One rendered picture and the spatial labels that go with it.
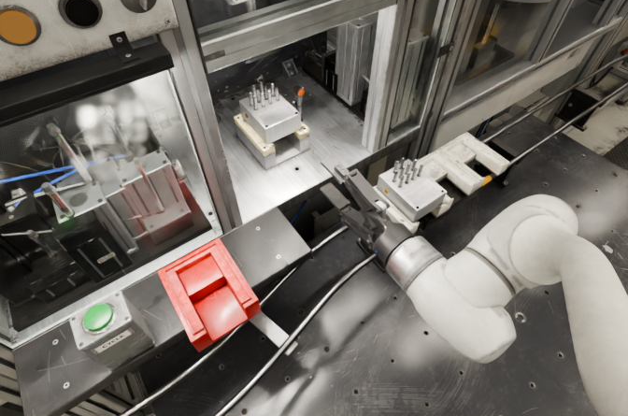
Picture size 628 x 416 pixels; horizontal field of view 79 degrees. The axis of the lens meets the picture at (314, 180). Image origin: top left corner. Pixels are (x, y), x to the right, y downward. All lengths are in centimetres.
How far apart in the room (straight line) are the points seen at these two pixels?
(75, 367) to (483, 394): 80
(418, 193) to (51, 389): 77
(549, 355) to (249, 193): 78
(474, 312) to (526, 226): 15
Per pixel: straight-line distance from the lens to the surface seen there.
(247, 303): 70
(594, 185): 149
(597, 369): 41
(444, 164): 104
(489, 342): 64
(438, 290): 64
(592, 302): 48
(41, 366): 85
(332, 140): 101
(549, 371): 109
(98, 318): 69
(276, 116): 90
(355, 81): 105
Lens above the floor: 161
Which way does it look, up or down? 50 degrees down
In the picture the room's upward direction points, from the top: straight up
